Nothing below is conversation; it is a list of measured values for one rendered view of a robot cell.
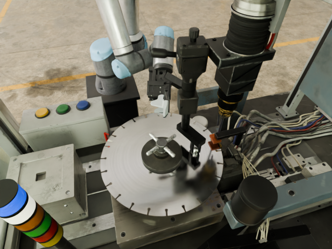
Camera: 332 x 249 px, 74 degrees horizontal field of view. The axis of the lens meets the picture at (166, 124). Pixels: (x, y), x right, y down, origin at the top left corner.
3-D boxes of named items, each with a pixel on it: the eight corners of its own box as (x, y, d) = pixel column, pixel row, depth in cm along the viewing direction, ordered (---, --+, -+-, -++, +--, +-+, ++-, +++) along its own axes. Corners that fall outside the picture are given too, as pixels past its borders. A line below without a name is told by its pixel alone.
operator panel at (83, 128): (37, 157, 84) (18, 132, 73) (40, 136, 91) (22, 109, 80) (111, 141, 89) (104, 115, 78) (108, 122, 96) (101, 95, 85)
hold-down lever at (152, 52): (156, 74, 44) (156, 62, 42) (149, 58, 48) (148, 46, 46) (194, 68, 45) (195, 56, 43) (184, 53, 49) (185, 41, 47)
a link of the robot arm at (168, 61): (173, 62, 85) (173, 51, 77) (173, 73, 84) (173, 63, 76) (154, 62, 86) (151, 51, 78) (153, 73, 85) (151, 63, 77)
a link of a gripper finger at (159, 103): (149, 116, 70) (151, 99, 77) (168, 117, 70) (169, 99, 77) (148, 109, 68) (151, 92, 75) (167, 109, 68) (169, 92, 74)
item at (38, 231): (23, 241, 38) (14, 235, 36) (26, 215, 41) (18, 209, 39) (51, 233, 39) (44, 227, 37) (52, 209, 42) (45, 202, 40)
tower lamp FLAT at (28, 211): (3, 228, 34) (-9, 222, 31) (8, 201, 36) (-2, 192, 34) (35, 220, 34) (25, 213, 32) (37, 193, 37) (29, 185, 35)
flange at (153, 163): (156, 133, 66) (155, 127, 64) (189, 149, 62) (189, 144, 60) (133, 159, 59) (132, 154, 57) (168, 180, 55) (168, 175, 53)
